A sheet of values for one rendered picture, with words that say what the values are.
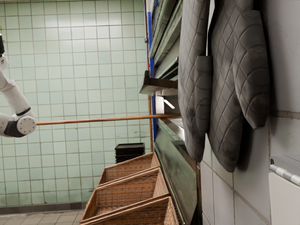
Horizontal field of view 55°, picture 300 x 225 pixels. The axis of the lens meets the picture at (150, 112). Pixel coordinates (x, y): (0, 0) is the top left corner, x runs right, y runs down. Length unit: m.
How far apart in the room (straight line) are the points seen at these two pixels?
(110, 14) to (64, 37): 0.62
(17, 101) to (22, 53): 2.58
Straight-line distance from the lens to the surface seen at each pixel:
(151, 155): 2.69
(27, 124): 1.31
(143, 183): 2.10
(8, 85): 1.28
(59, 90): 3.70
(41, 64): 3.78
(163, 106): 2.69
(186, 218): 1.04
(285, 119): 0.37
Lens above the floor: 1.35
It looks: 3 degrees down
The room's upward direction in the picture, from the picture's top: 3 degrees counter-clockwise
